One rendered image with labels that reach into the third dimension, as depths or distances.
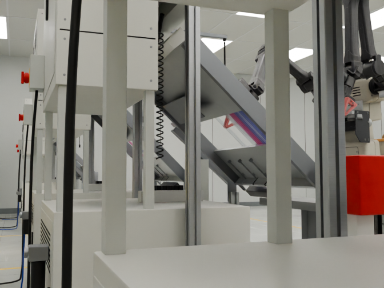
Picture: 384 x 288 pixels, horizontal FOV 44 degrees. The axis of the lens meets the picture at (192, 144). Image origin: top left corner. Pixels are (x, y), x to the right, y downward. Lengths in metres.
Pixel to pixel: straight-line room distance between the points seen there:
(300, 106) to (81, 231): 10.33
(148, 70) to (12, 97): 8.18
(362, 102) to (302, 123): 9.01
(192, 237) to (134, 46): 0.63
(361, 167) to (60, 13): 0.98
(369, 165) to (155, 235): 0.67
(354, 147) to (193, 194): 1.28
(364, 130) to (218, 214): 1.15
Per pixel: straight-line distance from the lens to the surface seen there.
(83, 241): 1.47
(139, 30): 1.56
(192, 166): 1.50
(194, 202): 1.51
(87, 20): 1.53
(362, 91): 2.58
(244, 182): 2.28
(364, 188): 1.33
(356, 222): 1.37
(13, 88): 9.67
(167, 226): 1.53
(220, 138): 10.47
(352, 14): 2.41
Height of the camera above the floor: 0.73
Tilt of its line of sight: 4 degrees up
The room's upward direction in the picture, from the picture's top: straight up
